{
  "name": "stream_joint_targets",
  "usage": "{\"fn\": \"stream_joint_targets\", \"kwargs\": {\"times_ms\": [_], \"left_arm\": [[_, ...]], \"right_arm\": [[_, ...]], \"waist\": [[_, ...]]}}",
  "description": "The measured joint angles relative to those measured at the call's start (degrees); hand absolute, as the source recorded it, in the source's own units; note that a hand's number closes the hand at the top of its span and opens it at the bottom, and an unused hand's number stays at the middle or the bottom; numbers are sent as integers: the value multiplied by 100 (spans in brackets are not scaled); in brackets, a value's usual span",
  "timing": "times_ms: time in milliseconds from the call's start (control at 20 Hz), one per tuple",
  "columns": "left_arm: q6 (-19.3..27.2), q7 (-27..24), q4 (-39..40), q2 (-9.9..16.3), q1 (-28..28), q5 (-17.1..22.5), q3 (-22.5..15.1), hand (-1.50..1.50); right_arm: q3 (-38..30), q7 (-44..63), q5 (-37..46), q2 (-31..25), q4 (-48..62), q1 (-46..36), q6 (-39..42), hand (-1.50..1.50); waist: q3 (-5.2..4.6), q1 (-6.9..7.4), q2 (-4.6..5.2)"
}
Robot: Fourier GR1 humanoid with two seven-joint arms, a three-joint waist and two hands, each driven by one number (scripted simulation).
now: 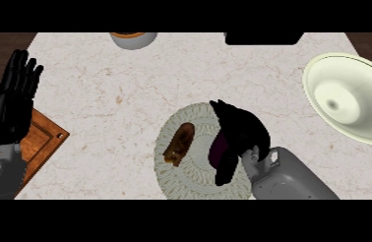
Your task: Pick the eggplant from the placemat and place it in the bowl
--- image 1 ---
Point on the dark purple eggplant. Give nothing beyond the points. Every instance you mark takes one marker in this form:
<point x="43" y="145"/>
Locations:
<point x="219" y="150"/>

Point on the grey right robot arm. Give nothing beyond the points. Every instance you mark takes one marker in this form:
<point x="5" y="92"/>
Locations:
<point x="285" y="180"/>

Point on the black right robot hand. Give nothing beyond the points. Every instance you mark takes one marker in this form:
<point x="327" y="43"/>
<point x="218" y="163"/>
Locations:
<point x="244" y="131"/>

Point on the grey cup with orange contents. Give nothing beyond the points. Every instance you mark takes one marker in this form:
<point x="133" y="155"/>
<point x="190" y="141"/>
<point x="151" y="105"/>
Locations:
<point x="133" y="41"/>

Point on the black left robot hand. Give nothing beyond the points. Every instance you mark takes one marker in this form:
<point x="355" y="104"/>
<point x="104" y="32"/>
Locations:
<point x="15" y="98"/>

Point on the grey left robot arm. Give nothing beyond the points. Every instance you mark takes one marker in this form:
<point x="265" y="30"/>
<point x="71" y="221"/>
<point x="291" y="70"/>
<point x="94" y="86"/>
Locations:
<point x="11" y="170"/>

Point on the cream ceramic bowl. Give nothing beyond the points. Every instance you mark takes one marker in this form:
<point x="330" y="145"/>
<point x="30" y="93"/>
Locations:
<point x="342" y="98"/>

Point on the brown wooden cabinet door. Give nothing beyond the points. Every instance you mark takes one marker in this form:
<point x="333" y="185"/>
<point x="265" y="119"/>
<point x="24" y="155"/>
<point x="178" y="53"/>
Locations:
<point x="45" y="137"/>

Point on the black appliance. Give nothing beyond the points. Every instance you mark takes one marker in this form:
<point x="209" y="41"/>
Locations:
<point x="263" y="38"/>

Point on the round pale woven placemat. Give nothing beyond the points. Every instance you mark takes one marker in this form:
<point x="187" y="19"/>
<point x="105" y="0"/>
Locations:
<point x="198" y="177"/>

